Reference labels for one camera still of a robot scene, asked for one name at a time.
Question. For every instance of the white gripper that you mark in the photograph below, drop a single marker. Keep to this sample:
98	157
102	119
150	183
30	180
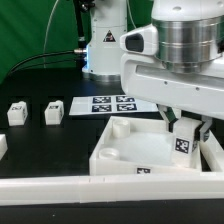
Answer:
145	78

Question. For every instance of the white square tabletop part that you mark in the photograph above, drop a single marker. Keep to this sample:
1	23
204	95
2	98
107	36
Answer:
136	146

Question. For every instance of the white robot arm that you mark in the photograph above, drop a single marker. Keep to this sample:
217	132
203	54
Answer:
175	61

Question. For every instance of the white sheet with AprilTags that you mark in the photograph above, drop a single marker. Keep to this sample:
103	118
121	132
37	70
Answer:
109	104

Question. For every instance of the white L-shaped obstacle fence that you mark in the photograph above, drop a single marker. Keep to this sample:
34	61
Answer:
110	188

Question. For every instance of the white block left edge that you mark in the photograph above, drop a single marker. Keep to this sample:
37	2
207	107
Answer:
3	145

